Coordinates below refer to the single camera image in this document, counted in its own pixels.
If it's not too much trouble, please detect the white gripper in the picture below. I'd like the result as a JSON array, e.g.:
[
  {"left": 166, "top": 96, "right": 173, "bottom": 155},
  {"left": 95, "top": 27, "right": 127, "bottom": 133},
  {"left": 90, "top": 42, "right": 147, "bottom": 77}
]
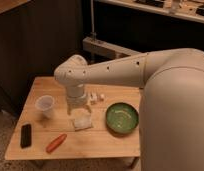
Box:
[{"left": 66, "top": 84, "right": 92, "bottom": 115}]

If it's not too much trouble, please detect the white sponge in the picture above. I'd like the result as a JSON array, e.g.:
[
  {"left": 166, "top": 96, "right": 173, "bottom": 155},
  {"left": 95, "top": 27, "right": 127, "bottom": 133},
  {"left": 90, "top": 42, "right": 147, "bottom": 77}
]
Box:
[{"left": 73, "top": 115, "right": 92, "bottom": 130}]

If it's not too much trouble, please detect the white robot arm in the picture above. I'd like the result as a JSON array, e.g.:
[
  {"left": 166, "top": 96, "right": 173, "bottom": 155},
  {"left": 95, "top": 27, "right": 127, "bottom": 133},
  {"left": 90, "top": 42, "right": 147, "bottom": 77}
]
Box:
[{"left": 54, "top": 48, "right": 204, "bottom": 171}]

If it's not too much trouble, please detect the green ceramic bowl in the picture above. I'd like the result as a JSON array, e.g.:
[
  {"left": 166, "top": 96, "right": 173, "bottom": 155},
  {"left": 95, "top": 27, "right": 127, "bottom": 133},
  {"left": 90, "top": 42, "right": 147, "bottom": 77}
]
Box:
[{"left": 105, "top": 102, "right": 139, "bottom": 134}]

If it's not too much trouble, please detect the white box on table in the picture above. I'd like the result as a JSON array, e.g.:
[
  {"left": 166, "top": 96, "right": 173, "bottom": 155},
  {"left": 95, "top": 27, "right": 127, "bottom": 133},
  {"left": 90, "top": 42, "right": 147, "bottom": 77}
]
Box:
[{"left": 90, "top": 93, "right": 105, "bottom": 104}]

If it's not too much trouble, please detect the wooden table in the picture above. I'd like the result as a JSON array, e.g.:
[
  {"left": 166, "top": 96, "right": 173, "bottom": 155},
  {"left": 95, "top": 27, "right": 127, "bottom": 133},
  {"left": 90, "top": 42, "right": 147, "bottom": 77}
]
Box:
[{"left": 5, "top": 77, "right": 140, "bottom": 160}]

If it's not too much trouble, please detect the orange carrot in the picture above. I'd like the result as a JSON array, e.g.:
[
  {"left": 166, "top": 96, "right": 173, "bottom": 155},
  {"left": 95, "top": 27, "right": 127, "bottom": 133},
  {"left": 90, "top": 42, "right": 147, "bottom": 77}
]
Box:
[{"left": 46, "top": 134, "right": 67, "bottom": 153}]

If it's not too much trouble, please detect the black rectangular object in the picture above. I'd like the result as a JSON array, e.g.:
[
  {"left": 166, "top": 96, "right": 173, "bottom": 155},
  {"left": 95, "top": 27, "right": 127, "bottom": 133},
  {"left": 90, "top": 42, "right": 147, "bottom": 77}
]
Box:
[{"left": 20, "top": 124, "right": 32, "bottom": 148}]

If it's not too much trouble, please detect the metal beam shelf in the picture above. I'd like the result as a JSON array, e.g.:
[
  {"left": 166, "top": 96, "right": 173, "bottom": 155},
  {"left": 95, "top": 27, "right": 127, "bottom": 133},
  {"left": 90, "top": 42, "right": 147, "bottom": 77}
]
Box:
[{"left": 83, "top": 37, "right": 139, "bottom": 59}]

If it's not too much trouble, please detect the vertical metal pole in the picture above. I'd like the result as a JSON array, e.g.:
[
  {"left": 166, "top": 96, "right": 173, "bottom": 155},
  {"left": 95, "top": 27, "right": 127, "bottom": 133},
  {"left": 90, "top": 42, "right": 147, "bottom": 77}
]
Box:
[{"left": 90, "top": 0, "right": 96, "bottom": 41}]

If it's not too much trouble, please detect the dark wooden cabinet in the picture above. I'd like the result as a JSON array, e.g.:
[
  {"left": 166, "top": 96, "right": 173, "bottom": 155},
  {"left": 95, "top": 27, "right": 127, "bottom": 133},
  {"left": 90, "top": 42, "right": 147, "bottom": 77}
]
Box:
[{"left": 0, "top": 0, "right": 83, "bottom": 114}]

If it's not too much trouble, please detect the upper workbench shelf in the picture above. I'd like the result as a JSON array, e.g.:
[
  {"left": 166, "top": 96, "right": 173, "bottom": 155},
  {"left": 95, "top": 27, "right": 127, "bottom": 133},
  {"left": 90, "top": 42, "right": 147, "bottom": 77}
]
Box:
[{"left": 96, "top": 0, "right": 204, "bottom": 24}]

